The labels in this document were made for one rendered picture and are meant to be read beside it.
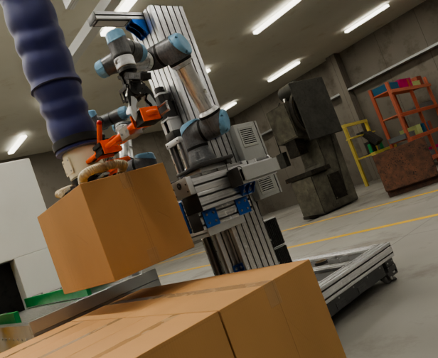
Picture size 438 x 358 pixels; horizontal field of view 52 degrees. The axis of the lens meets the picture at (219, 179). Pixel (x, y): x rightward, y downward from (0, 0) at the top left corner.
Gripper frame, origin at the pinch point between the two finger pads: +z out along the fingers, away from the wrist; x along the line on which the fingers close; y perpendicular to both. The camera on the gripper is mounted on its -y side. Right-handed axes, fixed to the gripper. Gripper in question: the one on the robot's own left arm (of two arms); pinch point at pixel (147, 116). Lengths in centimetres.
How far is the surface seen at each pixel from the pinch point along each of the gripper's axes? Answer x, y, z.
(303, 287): -9, -35, 73
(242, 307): 16, -35, 69
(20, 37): 12, 55, -64
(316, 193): -587, 396, 67
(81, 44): -160, 300, -194
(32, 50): 10, 53, -56
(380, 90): -874, 350, -97
